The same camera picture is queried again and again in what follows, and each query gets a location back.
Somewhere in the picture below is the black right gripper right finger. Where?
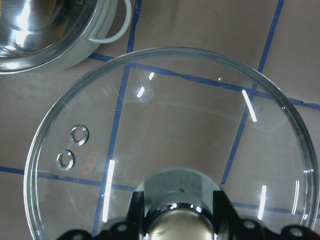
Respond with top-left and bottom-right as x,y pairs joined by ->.
212,190 -> 265,240

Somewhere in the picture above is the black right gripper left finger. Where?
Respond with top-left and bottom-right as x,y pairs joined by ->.
99,191 -> 145,240

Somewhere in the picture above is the glass pot lid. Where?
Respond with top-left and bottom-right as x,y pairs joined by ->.
23,47 -> 320,240

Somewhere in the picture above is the pale green steel pot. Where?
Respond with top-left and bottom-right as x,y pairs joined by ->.
0,0 -> 132,75

